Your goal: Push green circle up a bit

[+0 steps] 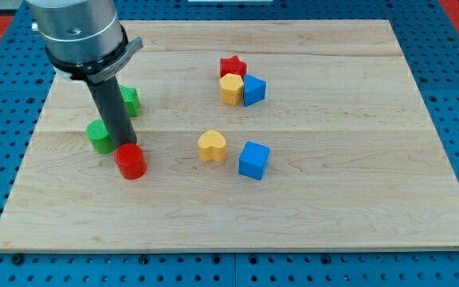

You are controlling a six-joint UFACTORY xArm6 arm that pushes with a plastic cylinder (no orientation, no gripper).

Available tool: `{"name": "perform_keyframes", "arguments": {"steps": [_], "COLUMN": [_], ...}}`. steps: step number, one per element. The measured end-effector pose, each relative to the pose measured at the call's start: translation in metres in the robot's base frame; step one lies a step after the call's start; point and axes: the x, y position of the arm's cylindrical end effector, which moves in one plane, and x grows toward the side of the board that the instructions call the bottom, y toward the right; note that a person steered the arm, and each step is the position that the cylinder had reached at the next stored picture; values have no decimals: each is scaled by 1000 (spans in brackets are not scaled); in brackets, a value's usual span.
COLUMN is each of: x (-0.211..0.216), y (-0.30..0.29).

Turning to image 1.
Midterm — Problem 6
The green cylinder block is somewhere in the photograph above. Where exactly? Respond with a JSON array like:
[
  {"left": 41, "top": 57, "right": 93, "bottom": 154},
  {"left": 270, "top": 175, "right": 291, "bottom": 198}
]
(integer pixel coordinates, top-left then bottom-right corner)
[{"left": 85, "top": 120, "right": 115, "bottom": 154}]

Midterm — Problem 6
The yellow heart block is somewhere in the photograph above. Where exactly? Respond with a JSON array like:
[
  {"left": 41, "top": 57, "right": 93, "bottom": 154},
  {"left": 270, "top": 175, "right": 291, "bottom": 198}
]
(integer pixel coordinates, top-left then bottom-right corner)
[{"left": 198, "top": 130, "right": 227, "bottom": 162}]

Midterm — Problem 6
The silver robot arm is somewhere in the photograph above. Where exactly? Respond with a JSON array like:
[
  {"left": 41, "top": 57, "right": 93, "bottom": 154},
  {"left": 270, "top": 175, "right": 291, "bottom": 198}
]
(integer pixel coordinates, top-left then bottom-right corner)
[{"left": 25, "top": 0, "right": 143, "bottom": 147}]

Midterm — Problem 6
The wooden board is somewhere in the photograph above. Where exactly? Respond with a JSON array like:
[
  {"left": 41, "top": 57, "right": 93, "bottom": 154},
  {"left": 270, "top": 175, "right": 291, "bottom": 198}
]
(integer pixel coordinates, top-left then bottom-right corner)
[{"left": 0, "top": 20, "right": 459, "bottom": 254}]

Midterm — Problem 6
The red cylinder block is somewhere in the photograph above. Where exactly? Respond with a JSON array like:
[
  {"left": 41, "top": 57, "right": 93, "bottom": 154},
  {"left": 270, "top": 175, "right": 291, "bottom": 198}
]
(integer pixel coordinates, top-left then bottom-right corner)
[{"left": 114, "top": 143, "right": 147, "bottom": 179}]

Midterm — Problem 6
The blue triangle block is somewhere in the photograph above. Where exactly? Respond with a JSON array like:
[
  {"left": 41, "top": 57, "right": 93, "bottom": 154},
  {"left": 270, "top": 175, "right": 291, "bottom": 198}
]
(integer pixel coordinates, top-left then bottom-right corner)
[{"left": 243, "top": 74, "right": 267, "bottom": 107}]

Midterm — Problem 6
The yellow hexagon block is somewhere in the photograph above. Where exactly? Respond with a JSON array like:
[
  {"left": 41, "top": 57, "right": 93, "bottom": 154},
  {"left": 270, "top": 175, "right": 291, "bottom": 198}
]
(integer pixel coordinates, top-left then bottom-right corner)
[{"left": 219, "top": 73, "right": 244, "bottom": 105}]

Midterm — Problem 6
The blue cube block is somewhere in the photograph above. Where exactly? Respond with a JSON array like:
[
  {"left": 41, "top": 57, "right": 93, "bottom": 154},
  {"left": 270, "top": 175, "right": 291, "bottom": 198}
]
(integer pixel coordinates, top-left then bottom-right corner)
[{"left": 238, "top": 141, "right": 270, "bottom": 180}]

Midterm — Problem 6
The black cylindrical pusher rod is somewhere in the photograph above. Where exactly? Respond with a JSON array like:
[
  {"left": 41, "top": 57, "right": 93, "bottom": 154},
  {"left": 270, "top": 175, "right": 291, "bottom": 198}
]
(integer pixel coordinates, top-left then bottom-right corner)
[{"left": 87, "top": 77, "right": 137, "bottom": 147}]

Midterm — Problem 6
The green star block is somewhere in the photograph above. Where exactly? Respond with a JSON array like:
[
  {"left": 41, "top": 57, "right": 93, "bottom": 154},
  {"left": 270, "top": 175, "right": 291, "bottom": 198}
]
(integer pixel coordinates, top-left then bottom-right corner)
[{"left": 119, "top": 85, "right": 140, "bottom": 117}]

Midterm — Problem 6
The red star block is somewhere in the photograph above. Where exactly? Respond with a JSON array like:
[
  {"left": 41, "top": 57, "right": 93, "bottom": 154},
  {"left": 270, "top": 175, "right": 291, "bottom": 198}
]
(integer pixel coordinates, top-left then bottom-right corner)
[{"left": 219, "top": 55, "right": 248, "bottom": 77}]

